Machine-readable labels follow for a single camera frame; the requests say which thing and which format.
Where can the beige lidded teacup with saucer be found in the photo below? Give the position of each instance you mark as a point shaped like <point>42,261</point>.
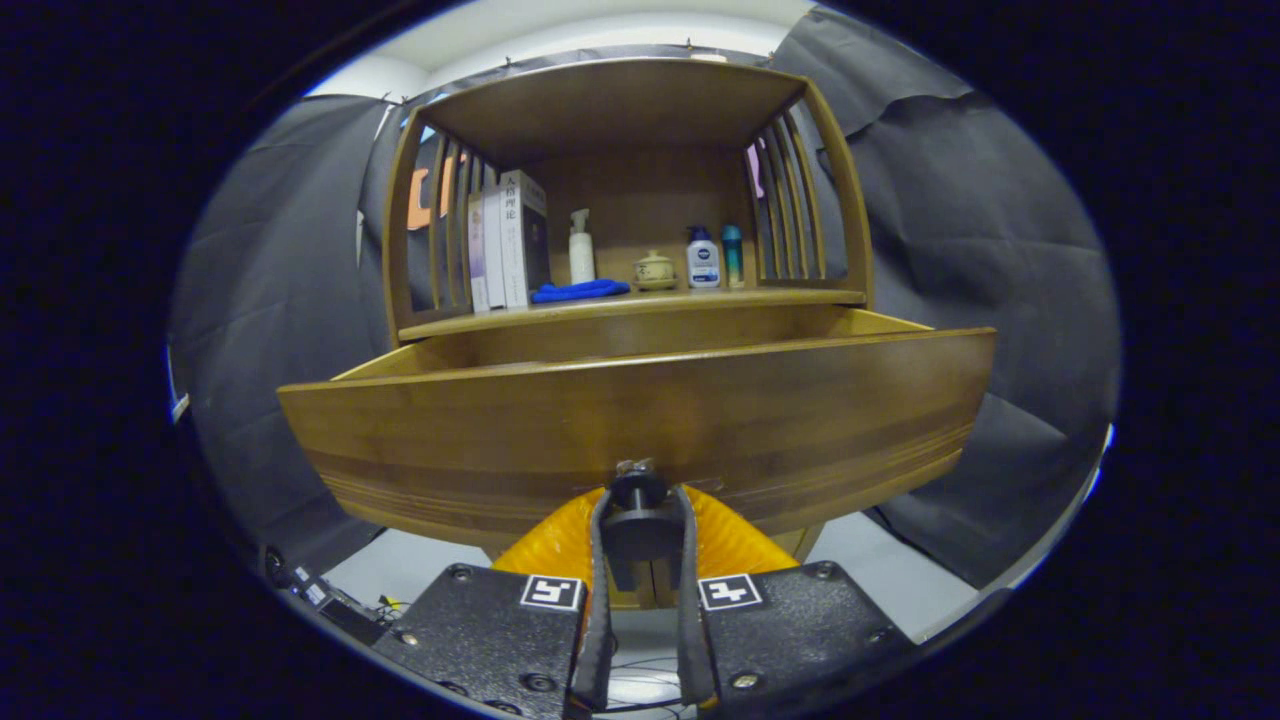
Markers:
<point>655,270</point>

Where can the thin white book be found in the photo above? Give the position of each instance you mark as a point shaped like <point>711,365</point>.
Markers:
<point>494,250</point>

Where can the black floor box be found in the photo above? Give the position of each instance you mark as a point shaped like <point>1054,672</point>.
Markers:
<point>335,605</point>

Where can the white pump bottle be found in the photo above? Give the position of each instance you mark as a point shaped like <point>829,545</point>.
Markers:
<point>582,260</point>

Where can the blue folded cloth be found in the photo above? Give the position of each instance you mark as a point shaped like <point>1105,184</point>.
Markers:
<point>580,291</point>

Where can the wooden countertop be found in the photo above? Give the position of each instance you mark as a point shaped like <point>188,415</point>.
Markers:
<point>600,312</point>

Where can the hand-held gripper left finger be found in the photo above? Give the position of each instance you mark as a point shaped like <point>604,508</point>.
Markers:
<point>598,640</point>

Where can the slim teal bottle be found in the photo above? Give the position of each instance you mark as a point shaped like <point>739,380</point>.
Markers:
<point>733,260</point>

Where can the wooden drawer with black knob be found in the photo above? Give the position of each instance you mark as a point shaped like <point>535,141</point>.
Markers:
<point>640,420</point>

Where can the thin purple book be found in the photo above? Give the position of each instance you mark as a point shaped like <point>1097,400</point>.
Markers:
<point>477,260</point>

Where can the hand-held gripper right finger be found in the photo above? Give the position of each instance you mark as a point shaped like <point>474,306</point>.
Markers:
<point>690,640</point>

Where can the white lotion bottle blue cap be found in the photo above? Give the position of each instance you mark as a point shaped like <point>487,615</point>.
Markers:
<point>703,265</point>

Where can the wooden cabinet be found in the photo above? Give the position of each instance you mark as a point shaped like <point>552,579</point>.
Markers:
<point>620,110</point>

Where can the black backdrop cloth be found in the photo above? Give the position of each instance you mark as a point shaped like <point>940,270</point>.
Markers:
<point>1000,250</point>

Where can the thick white and black book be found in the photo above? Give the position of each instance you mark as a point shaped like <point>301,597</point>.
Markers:
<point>515,245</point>

